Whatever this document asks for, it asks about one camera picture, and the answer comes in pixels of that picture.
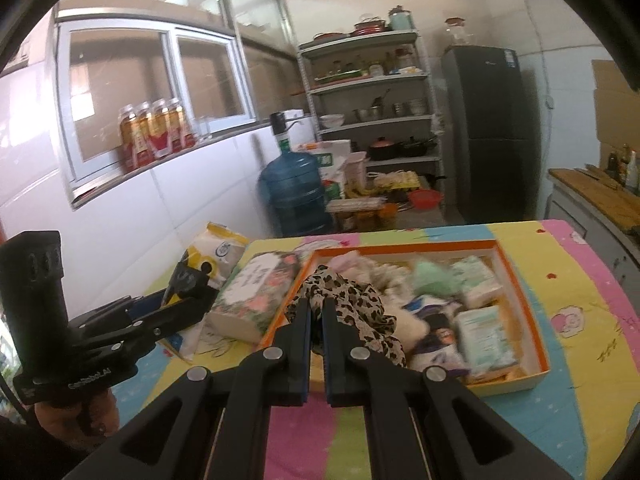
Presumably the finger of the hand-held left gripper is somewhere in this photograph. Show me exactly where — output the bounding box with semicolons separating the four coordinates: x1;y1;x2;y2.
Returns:
112;260;217;356
72;290;171;333

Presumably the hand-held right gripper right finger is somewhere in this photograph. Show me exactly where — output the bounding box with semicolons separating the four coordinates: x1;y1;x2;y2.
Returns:
322;297;573;480

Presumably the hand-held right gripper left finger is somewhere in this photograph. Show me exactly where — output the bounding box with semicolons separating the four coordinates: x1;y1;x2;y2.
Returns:
62;297;313;480

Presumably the leopard print scrunchie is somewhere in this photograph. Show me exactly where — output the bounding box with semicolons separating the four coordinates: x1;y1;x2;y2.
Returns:
285;263;408;371

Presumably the beige plush toy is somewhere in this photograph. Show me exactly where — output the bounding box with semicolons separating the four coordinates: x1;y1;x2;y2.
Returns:
395;310;431;356

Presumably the pale pink soft cloth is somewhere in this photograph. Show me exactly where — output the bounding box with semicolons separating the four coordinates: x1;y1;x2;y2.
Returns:
327;252;376;281

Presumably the white dotted scrunchie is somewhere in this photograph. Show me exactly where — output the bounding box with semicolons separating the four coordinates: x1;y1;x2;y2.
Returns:
370;260;416;296

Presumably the orange cardboard box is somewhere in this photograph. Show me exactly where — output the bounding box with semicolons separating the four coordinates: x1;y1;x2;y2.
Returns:
257;240;552;398

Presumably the mint green soft sponge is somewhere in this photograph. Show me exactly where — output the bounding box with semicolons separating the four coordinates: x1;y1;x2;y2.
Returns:
412;256;458;297

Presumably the mint white tissue pack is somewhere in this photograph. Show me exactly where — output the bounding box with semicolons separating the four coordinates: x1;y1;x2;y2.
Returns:
452;255;503;311
454;305;518;377

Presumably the person's left forearm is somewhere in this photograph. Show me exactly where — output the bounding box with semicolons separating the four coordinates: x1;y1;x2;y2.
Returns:
0;415;101;480

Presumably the person's left hand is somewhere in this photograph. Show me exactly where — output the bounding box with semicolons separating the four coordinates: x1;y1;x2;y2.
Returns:
34;387;122;438

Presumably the floral tissue pack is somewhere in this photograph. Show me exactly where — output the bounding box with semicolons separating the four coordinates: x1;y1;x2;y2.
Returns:
206;250;303;345

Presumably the blue water jug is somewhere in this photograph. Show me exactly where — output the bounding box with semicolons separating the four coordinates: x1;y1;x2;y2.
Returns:
257;150;333;236

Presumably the long noodle pack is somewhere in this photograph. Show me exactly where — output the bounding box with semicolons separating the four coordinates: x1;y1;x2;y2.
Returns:
326;197;386;213

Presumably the black water pump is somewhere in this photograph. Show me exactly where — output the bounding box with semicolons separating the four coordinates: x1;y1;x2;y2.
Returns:
270;111;303;153

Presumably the red basket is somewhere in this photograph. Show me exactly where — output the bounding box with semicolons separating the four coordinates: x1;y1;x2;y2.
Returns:
409;189;443;211

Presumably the white green bag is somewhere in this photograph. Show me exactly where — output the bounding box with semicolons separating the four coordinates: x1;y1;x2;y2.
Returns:
295;140;351;183

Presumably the pale pink bin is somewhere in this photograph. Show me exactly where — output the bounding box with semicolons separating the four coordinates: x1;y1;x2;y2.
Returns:
345;152;368;188

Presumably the bag of eggs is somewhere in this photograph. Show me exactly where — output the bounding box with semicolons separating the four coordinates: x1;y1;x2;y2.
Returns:
372;170;418;192

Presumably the aluminium sliding window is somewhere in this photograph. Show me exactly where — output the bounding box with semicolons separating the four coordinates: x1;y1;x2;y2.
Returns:
54;0;261;206

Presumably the red lidded clay pot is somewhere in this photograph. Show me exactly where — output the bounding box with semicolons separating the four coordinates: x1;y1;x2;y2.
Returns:
369;136;400;161

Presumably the black wok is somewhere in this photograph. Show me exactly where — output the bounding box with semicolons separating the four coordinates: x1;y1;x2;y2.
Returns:
399;136;440;158

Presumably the white metal shelf rack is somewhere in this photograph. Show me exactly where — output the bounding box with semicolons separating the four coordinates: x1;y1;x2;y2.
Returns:
296;30;446;196

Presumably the dark refrigerator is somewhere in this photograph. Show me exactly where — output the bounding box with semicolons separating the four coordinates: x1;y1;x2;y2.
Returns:
440;45;541;223

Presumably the grey kitchen counter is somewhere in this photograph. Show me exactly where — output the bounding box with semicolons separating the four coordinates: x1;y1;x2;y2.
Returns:
547;170;640;291

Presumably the wooden cutting board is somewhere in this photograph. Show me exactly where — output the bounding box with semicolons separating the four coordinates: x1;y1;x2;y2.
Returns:
549;166;640;233

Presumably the red cooking pot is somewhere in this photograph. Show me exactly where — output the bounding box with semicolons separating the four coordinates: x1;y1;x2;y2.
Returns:
354;14;388;36

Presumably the teal canister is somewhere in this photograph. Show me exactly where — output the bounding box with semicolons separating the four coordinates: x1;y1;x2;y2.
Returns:
389;6;415;32

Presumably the glass jar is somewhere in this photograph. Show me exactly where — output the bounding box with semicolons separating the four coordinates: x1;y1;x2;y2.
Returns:
445;17;473;47

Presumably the cardboard sheet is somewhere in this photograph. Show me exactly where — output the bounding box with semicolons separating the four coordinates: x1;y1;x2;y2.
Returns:
591;60;640;161

